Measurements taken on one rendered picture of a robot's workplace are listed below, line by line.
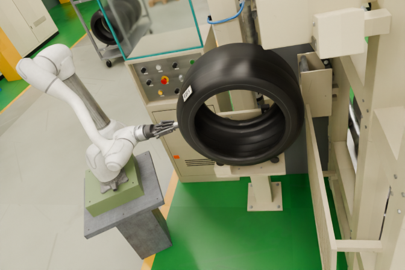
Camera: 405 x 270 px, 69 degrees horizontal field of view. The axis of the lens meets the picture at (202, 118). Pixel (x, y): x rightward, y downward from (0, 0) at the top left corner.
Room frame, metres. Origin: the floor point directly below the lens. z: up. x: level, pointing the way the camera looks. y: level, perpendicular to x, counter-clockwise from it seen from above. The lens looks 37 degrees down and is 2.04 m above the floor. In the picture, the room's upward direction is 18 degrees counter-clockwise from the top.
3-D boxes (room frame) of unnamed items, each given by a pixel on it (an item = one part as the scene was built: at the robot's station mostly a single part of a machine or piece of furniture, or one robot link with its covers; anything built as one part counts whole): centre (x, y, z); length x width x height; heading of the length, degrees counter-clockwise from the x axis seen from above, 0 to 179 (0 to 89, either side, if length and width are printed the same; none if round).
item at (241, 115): (1.38, -0.27, 0.90); 0.40 x 0.03 x 0.10; 70
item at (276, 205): (1.46, -0.28, 0.01); 0.27 x 0.27 x 0.02; 70
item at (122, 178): (1.39, 0.66, 0.78); 0.22 x 0.18 x 0.06; 13
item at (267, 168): (1.21, -0.21, 0.80); 0.37 x 0.36 x 0.02; 70
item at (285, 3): (0.99, -0.44, 1.71); 0.61 x 0.25 x 0.15; 160
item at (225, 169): (1.26, -0.08, 0.84); 0.36 x 0.09 x 0.06; 160
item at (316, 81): (1.29, -0.64, 1.05); 0.20 x 0.15 x 0.30; 160
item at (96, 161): (1.42, 0.66, 0.92); 0.18 x 0.16 x 0.22; 159
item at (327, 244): (0.88, -0.44, 0.65); 0.90 x 0.02 x 0.70; 160
